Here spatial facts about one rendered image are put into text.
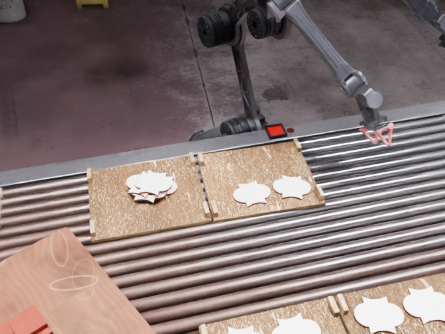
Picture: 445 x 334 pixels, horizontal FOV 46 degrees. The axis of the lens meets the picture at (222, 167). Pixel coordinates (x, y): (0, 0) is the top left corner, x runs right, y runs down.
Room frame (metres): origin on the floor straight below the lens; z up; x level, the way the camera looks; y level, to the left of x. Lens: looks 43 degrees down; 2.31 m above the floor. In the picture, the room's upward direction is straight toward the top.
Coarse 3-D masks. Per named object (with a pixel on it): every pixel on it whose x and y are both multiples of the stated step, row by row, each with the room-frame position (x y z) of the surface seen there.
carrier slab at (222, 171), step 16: (272, 144) 1.61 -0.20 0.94; (288, 144) 1.61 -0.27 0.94; (208, 160) 1.52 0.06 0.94; (224, 160) 1.52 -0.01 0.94; (240, 160) 1.52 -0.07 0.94; (256, 160) 1.52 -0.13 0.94; (272, 160) 1.52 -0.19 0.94; (288, 160) 1.52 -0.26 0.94; (304, 160) 1.52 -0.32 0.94; (208, 176) 1.43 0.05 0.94; (224, 176) 1.43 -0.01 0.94; (240, 176) 1.43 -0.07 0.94; (256, 176) 1.43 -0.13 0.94; (272, 176) 1.43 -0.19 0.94; (288, 176) 1.43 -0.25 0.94; (304, 176) 1.43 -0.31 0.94; (208, 192) 1.34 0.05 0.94; (224, 192) 1.34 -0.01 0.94; (272, 192) 1.34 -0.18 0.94; (224, 208) 1.26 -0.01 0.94; (240, 208) 1.26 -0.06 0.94; (256, 208) 1.26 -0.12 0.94; (272, 208) 1.26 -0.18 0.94; (288, 208) 1.26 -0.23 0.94; (304, 208) 1.28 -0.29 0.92
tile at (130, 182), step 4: (144, 172) 1.41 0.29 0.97; (132, 176) 1.39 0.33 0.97; (136, 176) 1.39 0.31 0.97; (128, 180) 1.37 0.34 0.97; (132, 180) 1.37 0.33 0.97; (128, 184) 1.35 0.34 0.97; (132, 184) 1.35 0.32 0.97; (128, 188) 1.33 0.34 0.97; (132, 188) 1.33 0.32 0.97; (136, 188) 1.33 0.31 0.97; (128, 192) 1.31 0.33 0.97; (132, 192) 1.31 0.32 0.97; (136, 192) 1.31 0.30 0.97; (144, 196) 1.29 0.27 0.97
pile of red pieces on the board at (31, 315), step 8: (24, 312) 0.68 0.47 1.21; (32, 312) 0.68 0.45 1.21; (8, 320) 0.66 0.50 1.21; (16, 320) 0.66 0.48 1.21; (24, 320) 0.66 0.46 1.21; (32, 320) 0.66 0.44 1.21; (40, 320) 0.66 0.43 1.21; (0, 328) 0.64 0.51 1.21; (8, 328) 0.64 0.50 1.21; (16, 328) 0.64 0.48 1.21; (24, 328) 0.64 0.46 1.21; (32, 328) 0.64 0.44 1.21; (40, 328) 0.64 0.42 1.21; (48, 328) 0.65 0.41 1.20
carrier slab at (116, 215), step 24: (120, 168) 1.47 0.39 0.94; (144, 168) 1.47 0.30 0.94; (168, 168) 1.47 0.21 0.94; (192, 168) 1.47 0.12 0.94; (96, 192) 1.34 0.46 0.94; (120, 192) 1.34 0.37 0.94; (192, 192) 1.34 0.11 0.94; (96, 216) 1.23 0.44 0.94; (120, 216) 1.23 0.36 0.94; (144, 216) 1.23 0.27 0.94; (168, 216) 1.23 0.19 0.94; (192, 216) 1.23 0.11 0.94; (96, 240) 1.12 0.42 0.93
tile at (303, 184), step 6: (276, 180) 1.40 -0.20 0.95; (282, 180) 1.40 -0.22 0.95; (288, 180) 1.40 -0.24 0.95; (294, 180) 1.40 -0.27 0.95; (300, 180) 1.40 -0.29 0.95; (276, 186) 1.36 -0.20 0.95; (282, 186) 1.36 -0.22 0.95; (288, 186) 1.36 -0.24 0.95; (294, 186) 1.36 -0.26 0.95; (300, 186) 1.36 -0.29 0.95; (306, 186) 1.36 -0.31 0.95; (276, 192) 1.34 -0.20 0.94; (282, 192) 1.33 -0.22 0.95; (288, 192) 1.33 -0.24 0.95; (294, 192) 1.33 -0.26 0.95; (300, 192) 1.33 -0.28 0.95; (306, 192) 1.33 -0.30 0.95; (282, 198) 1.31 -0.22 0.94; (300, 198) 1.31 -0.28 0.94
